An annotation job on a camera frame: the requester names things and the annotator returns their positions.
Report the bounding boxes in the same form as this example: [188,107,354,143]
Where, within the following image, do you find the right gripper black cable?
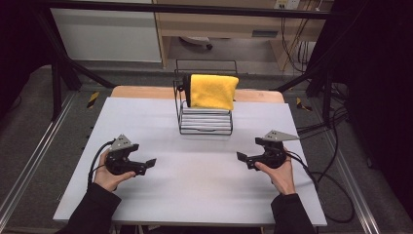
[284,150,357,224]

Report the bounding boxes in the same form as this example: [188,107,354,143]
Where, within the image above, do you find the yellow towel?
[182,73,241,112]

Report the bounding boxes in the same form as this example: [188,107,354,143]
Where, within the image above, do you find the aluminium floor rail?
[323,128,382,234]
[0,92,78,226]

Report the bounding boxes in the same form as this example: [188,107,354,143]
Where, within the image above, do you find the white cabinet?
[51,0,163,63]

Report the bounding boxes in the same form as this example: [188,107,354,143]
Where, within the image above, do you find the black floor cables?
[295,81,351,139]

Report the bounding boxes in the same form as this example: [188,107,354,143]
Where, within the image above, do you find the person's left hand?
[94,148,137,193]

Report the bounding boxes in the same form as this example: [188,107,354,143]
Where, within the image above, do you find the white wall socket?
[274,0,301,11]

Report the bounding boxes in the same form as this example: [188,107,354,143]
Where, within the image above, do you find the hanging cable bundle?
[280,16,314,74]

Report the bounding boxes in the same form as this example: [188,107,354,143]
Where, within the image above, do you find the wooden desk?
[152,0,336,72]

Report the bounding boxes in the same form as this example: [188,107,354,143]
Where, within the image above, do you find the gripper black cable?
[284,150,357,224]
[86,138,117,192]

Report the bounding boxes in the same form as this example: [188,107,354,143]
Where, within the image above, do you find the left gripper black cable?
[86,138,117,192]

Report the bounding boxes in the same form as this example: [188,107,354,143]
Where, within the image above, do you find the black metal frame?
[30,0,361,123]

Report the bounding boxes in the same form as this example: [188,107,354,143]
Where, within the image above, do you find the black wire rack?
[172,58,240,137]

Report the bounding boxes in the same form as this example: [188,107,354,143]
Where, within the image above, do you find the chair base with caster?
[178,35,214,52]

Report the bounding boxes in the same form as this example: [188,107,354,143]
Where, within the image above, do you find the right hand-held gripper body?
[259,130,301,171]

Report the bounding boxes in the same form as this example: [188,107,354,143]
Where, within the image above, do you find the person's right hand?
[254,147,297,196]

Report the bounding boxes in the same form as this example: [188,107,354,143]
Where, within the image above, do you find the yellow black floor tape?
[295,97,314,112]
[86,91,100,110]

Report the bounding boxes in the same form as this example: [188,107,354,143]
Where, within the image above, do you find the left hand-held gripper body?
[104,134,136,176]

